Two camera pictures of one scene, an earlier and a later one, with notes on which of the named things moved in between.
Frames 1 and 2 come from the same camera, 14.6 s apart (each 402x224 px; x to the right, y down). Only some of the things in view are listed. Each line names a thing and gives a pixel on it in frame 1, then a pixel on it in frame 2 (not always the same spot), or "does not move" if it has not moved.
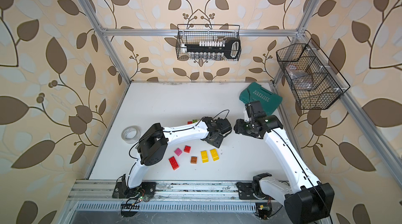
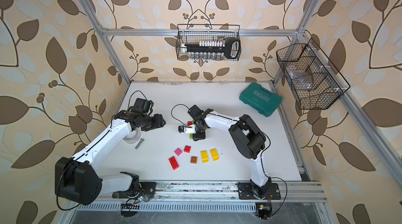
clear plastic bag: [300, 79] does not move
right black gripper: [238, 127] → [199, 136]
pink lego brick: [178, 152] does not move
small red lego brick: [187, 149] does not move
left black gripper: [218, 144] → [158, 122]
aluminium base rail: [97, 196] does not move
